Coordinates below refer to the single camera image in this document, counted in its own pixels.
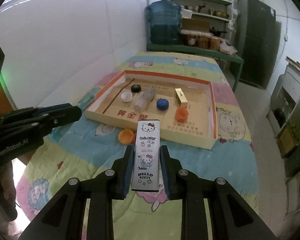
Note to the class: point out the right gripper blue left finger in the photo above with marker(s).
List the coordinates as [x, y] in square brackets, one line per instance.
[126, 170]

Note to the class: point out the white plastic bag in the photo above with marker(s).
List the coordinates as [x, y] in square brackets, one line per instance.
[229, 50]

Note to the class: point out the dark green refrigerator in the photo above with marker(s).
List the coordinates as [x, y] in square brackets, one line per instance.
[257, 41]

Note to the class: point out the white Hello Kitty box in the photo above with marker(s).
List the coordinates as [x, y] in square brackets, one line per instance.
[145, 175]

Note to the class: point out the clear patterned rectangular case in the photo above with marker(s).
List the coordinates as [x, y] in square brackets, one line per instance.
[143, 101]

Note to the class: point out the white kitchen counter cabinet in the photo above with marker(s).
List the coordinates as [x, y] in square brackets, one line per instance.
[284, 118]

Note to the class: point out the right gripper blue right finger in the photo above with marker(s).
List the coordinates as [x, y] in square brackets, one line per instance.
[170, 169]

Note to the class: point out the person's left hand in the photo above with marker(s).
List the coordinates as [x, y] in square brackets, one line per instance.
[7, 193]

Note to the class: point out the light orange bottle cap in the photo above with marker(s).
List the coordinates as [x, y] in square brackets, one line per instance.
[126, 137]

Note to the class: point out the blue bottle cap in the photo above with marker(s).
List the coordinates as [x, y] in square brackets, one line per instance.
[162, 104]

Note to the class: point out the green white storage shelf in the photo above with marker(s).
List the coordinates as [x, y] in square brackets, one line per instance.
[219, 14]

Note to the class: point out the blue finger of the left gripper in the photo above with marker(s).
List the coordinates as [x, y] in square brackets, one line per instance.
[39, 125]
[21, 113]

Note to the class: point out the green low bench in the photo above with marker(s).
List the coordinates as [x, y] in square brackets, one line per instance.
[201, 52]

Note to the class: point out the teal floral box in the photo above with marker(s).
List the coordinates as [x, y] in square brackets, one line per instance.
[86, 101]

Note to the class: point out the shallow orange rimmed cardboard tray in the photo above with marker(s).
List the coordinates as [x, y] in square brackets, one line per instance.
[200, 129]

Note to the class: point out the white bottle cap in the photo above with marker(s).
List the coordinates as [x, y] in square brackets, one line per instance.
[126, 96]

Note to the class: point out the cardboard box on shelf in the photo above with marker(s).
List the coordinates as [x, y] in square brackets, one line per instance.
[195, 24]

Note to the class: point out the blue water jug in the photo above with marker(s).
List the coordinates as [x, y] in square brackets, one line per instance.
[163, 19]

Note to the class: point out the red bottle cap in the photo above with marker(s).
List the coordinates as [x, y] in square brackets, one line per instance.
[134, 138]

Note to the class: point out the small gold box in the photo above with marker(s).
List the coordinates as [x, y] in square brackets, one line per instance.
[181, 98]

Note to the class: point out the black bottle cap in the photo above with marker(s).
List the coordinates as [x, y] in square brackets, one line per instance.
[135, 88]

